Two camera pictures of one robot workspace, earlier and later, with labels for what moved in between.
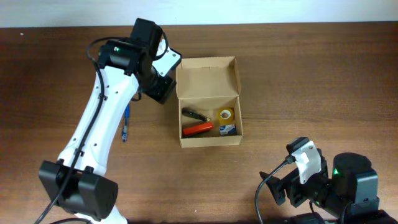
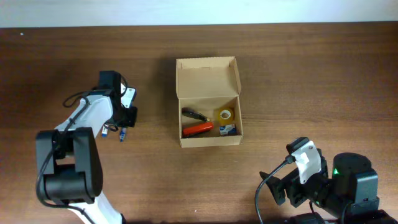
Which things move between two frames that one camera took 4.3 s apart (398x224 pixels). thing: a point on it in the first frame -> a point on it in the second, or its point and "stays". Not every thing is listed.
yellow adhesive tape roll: (228, 121) stays
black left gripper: (162, 90) -> (129, 116)
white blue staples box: (227, 130) stays
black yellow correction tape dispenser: (195, 114) stays
